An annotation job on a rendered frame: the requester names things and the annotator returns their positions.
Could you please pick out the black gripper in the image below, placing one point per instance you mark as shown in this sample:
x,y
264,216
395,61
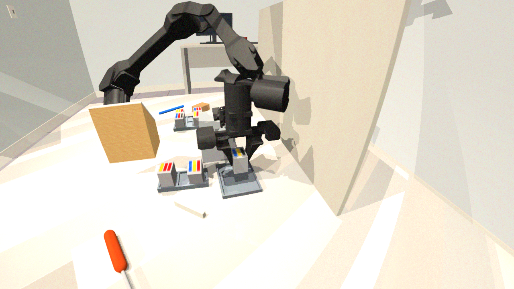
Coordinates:
x,y
238,124

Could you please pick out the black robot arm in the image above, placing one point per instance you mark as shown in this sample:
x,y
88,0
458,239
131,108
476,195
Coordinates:
x,y
267,92

